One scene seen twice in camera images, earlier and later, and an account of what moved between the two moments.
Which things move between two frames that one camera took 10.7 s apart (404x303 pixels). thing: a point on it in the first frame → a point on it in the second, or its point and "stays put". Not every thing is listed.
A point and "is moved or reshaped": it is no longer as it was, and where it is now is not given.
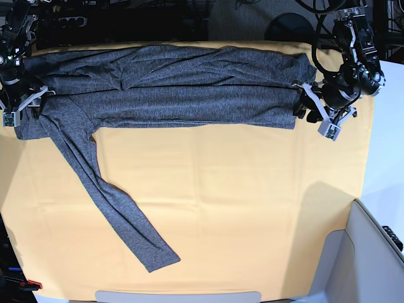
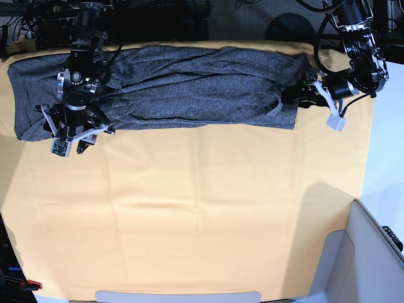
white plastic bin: [360, 264] stays put
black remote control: [395, 239] stays put
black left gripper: [19, 84] → [72, 117]
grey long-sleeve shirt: [83, 90] is moved or reshaped
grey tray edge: [137, 297] stays put
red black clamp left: [30, 285] stays put
